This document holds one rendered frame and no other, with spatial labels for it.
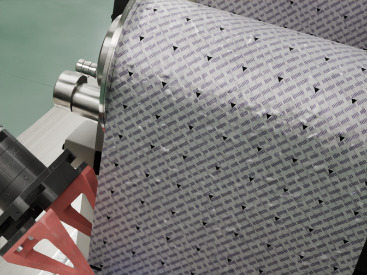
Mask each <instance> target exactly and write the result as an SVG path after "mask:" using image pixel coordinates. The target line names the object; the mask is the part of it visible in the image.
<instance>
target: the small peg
mask: <svg viewBox="0 0 367 275"><path fill-rule="evenodd" d="M75 71H76V73H77V74H81V75H82V74H83V75H84V76H88V77H91V78H93V79H97V63H93V62H90V61H87V60H84V59H79V60H78V61H77V63H76V66H75Z"/></svg>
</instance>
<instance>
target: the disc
mask: <svg viewBox="0 0 367 275"><path fill-rule="evenodd" d="M141 2H142V0H129V2H128V3H127V5H126V7H125V9H124V11H123V13H122V15H121V17H120V20H119V22H118V24H117V27H116V29H115V32H114V35H113V38H112V40H111V43H110V47H109V50H108V54H107V57H106V61H105V65H104V70H103V75H102V81H101V86H100V95H99V118H100V124H101V126H102V129H103V131H104V132H105V125H106V117H107V112H108V104H109V96H110V88H111V81H112V77H113V72H114V67H115V62H116V59H117V55H118V52H119V49H120V45H121V42H122V39H123V36H124V34H125V32H126V29H127V27H128V25H129V22H130V20H131V18H132V16H133V14H134V13H135V11H136V9H137V7H138V6H139V4H140V3H141Z"/></svg>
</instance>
